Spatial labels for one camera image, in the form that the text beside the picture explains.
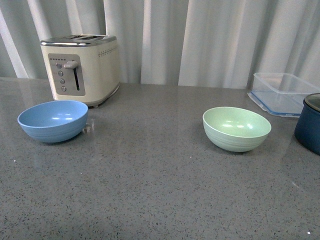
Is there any green bowl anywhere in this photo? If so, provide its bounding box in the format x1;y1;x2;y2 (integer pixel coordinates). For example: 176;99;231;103
202;106;272;153

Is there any blue bowl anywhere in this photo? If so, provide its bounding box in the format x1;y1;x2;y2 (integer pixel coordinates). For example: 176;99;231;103
17;100;89;143

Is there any cream two-slot toaster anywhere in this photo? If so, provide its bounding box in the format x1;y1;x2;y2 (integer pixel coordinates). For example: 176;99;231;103
40;34;120;107

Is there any white curtain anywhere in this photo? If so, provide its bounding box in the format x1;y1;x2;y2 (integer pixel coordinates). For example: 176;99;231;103
0;0;320;89

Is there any blue container lid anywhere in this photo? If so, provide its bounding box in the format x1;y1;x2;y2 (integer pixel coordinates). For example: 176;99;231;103
248;90;304;118

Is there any clear plastic food container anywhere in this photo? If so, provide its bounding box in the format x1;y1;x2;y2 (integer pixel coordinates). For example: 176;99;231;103
252;72;320;115

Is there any dark blue saucepan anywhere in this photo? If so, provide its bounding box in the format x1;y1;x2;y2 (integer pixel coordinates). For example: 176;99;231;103
294;93;320;155

